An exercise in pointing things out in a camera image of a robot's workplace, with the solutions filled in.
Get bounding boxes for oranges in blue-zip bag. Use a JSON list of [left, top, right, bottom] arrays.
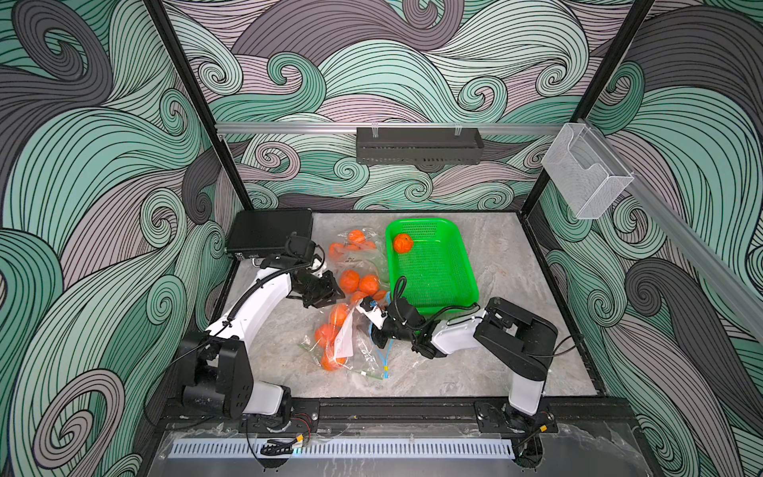
[[308, 270, 389, 378]]

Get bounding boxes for black case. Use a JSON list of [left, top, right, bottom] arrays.
[[226, 209, 313, 258]]

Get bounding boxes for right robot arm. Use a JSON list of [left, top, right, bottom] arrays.
[[355, 276, 558, 417]]

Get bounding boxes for orange taken out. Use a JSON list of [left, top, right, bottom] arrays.
[[393, 234, 414, 254]]

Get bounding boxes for black wall tray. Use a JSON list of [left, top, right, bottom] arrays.
[[356, 126, 485, 172]]

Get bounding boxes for blue-zip clear bag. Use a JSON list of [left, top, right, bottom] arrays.
[[299, 262, 391, 380]]

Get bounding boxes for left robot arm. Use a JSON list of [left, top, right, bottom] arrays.
[[171, 236, 345, 419]]

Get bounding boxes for white slotted cable duct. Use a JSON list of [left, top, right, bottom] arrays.
[[168, 437, 515, 460]]

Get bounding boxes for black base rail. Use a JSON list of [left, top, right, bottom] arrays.
[[148, 396, 637, 437]]

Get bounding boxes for clear acrylic wall holder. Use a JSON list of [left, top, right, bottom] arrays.
[[542, 122, 633, 220]]

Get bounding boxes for green plastic basket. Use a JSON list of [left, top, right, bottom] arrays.
[[385, 218, 480, 316]]

